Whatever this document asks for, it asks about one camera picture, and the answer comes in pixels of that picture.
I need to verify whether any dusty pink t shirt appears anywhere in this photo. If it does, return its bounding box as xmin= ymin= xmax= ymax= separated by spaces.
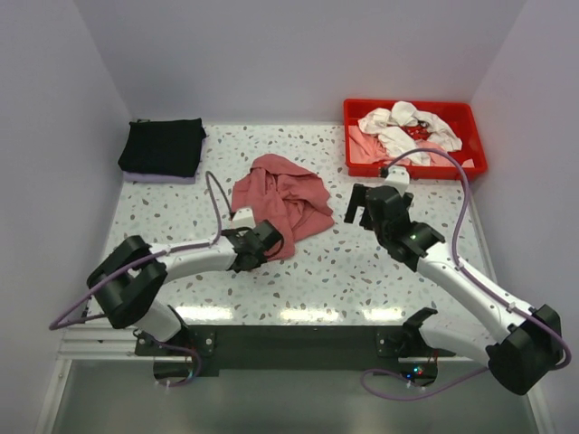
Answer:
xmin=232 ymin=154 xmax=335 ymax=260

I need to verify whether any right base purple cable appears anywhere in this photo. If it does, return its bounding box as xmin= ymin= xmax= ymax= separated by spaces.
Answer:
xmin=360 ymin=365 xmax=492 ymax=401

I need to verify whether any red plastic bin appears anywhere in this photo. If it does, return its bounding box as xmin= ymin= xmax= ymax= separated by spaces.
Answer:
xmin=343 ymin=99 xmax=488 ymax=180

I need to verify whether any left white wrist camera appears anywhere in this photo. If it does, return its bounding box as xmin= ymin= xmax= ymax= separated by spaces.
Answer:
xmin=230 ymin=207 xmax=255 ymax=229

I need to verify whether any white t shirt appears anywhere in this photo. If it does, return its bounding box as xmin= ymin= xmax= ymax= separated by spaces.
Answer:
xmin=353 ymin=101 xmax=462 ymax=159

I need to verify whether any folded lavender t shirt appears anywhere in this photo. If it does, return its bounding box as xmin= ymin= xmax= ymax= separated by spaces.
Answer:
xmin=119 ymin=162 xmax=198 ymax=184

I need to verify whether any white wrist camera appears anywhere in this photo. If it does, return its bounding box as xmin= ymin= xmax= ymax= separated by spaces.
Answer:
xmin=230 ymin=207 xmax=255 ymax=229
xmin=380 ymin=165 xmax=410 ymax=191

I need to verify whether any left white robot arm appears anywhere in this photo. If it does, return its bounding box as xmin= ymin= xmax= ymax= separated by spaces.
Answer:
xmin=87 ymin=221 xmax=284 ymax=354

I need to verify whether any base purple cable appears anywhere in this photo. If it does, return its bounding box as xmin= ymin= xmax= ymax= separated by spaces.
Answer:
xmin=360 ymin=365 xmax=492 ymax=401
xmin=153 ymin=341 xmax=204 ymax=388

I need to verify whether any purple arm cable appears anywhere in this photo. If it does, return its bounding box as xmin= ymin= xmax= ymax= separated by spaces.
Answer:
xmin=48 ymin=171 xmax=236 ymax=331
xmin=382 ymin=146 xmax=571 ymax=370

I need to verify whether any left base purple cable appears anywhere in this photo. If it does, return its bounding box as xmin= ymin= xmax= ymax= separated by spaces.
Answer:
xmin=153 ymin=341 xmax=204 ymax=388

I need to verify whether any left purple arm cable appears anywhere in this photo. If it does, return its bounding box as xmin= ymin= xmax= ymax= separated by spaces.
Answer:
xmin=48 ymin=171 xmax=236 ymax=331

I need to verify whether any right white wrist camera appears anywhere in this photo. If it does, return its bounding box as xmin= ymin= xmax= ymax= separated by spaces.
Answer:
xmin=380 ymin=165 xmax=410 ymax=191

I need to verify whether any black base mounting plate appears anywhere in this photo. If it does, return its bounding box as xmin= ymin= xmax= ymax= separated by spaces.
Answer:
xmin=133 ymin=325 xmax=440 ymax=384

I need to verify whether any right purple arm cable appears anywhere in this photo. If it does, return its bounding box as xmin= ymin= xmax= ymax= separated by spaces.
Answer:
xmin=382 ymin=146 xmax=571 ymax=370

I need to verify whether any folded black t shirt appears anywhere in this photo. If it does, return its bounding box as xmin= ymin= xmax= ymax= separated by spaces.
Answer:
xmin=118 ymin=118 xmax=206 ymax=178

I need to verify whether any light pink t shirt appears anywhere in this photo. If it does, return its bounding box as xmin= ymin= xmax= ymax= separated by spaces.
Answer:
xmin=348 ymin=126 xmax=452 ymax=167

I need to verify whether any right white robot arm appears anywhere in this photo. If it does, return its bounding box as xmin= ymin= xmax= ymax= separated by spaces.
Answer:
xmin=344 ymin=184 xmax=572 ymax=395

